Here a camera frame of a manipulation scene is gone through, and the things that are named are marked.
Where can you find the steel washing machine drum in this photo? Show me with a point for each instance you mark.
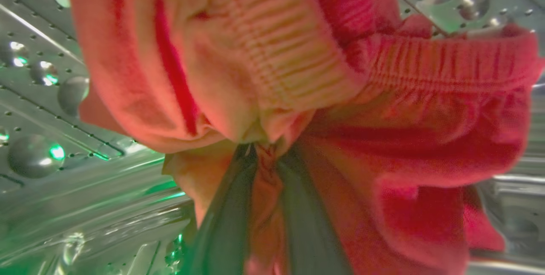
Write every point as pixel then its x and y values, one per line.
pixel 64 181

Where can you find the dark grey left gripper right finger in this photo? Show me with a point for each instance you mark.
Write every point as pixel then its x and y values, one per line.
pixel 311 232

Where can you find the red knitted garment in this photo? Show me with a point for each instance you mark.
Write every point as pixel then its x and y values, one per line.
pixel 323 96

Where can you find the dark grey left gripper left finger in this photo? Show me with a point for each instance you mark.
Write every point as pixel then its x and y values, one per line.
pixel 225 228

